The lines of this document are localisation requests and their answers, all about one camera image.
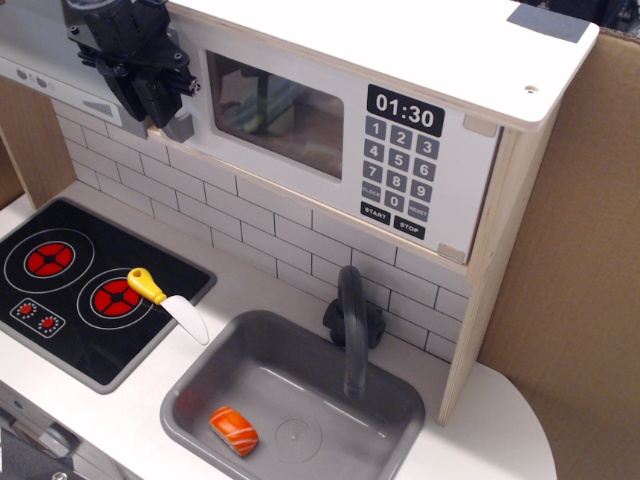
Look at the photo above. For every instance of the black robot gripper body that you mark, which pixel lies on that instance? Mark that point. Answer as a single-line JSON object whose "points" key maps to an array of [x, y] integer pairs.
{"points": [[120, 38]]}

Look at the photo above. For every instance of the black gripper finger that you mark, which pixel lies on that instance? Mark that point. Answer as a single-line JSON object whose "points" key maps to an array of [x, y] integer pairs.
{"points": [[157, 100], [122, 87]]}

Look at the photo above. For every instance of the white toy microwave door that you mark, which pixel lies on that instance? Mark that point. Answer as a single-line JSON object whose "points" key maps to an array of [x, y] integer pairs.
{"points": [[353, 142]]}

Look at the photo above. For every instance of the white wooden microwave cabinet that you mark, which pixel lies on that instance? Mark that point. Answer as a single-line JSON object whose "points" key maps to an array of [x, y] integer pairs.
{"points": [[463, 55]]}

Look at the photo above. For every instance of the green toy vegetable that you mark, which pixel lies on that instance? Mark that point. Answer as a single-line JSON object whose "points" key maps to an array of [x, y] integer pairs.
{"points": [[274, 96]]}

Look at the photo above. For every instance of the grey range hood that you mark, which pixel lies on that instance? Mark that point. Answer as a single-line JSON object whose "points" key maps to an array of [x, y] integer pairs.
{"points": [[36, 52]]}

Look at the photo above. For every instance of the black toy stovetop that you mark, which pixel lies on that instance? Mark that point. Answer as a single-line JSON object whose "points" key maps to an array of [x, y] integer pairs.
{"points": [[65, 295]]}

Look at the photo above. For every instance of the grey plastic sink basin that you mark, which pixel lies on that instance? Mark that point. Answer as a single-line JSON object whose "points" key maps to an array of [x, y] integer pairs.
{"points": [[288, 383]]}

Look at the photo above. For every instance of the dark grey toy faucet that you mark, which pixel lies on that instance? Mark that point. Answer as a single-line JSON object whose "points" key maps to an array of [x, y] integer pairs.
{"points": [[356, 327]]}

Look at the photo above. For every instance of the orange salmon sushi toy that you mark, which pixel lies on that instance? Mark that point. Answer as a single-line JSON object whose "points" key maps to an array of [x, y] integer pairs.
{"points": [[234, 430]]}

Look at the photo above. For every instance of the grey tape patch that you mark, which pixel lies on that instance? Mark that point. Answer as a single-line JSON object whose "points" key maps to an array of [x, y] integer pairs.
{"points": [[548, 23]]}

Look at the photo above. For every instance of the brown cardboard panel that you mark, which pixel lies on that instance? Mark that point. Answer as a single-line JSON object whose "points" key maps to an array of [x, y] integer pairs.
{"points": [[565, 327]]}

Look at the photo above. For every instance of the yellow handled toy knife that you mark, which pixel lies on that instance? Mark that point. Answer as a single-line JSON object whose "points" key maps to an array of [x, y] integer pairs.
{"points": [[179, 308]]}

